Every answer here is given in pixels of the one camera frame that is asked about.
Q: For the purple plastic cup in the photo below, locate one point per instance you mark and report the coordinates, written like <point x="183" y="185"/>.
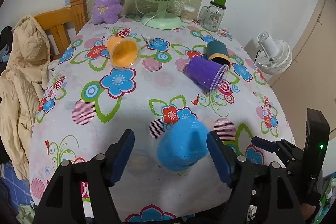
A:
<point x="207" y="73"/>

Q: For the orange plastic cup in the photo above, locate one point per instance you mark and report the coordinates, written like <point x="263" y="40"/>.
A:
<point x="123" y="52"/>

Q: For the cotton swab container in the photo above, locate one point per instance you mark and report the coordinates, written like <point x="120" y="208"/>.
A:
<point x="187" y="14"/>

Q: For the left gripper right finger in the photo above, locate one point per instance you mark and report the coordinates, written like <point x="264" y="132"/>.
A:
<point x="220" y="158"/>

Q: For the purple plush toy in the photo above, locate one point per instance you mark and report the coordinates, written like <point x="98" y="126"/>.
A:
<point x="106" y="11"/>

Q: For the white floor fan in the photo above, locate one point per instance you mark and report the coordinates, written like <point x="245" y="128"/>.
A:
<point x="275" y="56"/>

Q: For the teal and yellow cup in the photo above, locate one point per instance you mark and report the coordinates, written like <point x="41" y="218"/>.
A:
<point x="217" y="52"/>

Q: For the wooden chair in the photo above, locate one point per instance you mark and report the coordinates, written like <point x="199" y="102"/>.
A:
<point x="55" y="21"/>

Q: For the blue plastic cup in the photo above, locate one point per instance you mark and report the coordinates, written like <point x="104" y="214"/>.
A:
<point x="182" y="146"/>

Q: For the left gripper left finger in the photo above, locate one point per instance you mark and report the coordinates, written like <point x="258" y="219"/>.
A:
<point x="62" y="200"/>

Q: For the glass jar green lid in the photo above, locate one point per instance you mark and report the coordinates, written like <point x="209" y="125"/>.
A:
<point x="211" y="16"/>

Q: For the beige puffer jacket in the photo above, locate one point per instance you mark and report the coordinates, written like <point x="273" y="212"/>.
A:
<point x="22" y="86"/>

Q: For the floral tablecloth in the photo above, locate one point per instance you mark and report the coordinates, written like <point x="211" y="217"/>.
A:
<point x="88" y="104"/>

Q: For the white fan cable plug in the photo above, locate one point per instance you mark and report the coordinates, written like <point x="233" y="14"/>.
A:
<point x="147" y="39"/>

